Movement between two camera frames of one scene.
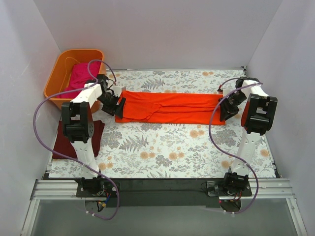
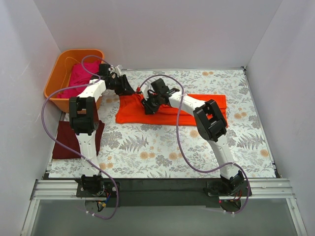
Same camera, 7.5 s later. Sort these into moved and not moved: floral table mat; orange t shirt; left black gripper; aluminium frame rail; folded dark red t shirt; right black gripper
Moved: left black gripper; right black gripper
Not moved: orange t shirt; aluminium frame rail; floral table mat; folded dark red t shirt
